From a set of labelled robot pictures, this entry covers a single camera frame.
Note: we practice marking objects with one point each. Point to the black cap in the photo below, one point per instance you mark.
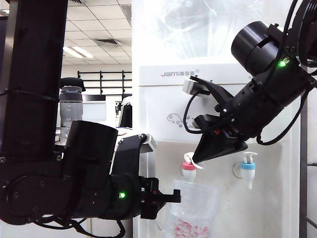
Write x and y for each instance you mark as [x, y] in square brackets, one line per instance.
[72, 81]

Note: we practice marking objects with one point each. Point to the black jacket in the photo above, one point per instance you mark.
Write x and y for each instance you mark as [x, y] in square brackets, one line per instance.
[126, 116]

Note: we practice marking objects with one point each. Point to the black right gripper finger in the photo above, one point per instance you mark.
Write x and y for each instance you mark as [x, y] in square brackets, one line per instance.
[241, 146]
[210, 148]

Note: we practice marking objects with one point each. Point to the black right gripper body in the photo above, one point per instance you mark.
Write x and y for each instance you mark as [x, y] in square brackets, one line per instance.
[252, 114]

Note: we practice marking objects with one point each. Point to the red collar water tap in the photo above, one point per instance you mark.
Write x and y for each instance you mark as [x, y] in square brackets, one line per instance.
[188, 169]

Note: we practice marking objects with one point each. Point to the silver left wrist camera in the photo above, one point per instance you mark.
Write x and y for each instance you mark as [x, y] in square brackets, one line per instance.
[130, 146]

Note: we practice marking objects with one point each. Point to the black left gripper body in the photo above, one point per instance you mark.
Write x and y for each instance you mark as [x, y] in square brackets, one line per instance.
[148, 191]

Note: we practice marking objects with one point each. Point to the white water dispenser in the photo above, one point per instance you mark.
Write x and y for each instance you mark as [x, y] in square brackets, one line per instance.
[161, 104]

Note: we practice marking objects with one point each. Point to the dark metal rack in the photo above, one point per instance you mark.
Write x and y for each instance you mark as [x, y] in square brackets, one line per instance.
[304, 161]

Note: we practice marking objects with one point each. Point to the clear plastic mug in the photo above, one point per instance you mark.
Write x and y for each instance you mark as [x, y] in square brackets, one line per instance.
[193, 210]

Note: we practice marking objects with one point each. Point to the black background shelving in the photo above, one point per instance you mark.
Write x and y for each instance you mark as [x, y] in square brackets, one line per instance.
[100, 72]

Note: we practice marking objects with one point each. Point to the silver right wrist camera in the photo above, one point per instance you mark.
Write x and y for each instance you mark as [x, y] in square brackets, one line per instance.
[190, 86]

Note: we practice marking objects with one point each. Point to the long ceiling light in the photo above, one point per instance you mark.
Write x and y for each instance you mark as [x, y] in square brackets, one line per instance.
[77, 52]

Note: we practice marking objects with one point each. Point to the ceiling air vent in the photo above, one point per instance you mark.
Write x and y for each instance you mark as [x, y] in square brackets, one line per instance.
[107, 42]

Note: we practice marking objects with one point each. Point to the grey sports bottle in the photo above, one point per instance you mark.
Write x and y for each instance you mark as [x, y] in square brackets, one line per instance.
[69, 109]

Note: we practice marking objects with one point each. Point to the black background monitor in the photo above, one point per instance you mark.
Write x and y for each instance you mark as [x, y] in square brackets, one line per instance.
[94, 97]

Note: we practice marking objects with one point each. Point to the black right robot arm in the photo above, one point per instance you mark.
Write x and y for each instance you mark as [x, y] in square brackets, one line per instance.
[255, 47]

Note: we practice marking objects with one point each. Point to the frosted glass partition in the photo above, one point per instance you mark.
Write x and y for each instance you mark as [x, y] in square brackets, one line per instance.
[94, 111]

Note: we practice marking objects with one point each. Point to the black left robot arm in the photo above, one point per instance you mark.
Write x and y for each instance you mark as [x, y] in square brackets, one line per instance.
[37, 74]

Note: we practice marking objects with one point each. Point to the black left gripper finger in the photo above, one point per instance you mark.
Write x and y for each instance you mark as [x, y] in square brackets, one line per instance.
[153, 210]

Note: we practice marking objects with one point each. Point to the bagged water jug red label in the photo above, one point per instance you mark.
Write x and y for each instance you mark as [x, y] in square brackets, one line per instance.
[185, 29]

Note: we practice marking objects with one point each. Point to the blue collar water tap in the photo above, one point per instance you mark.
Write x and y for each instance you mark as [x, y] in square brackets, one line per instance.
[248, 173]

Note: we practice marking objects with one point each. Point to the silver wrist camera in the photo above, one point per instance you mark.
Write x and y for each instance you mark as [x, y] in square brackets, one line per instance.
[130, 146]
[190, 86]

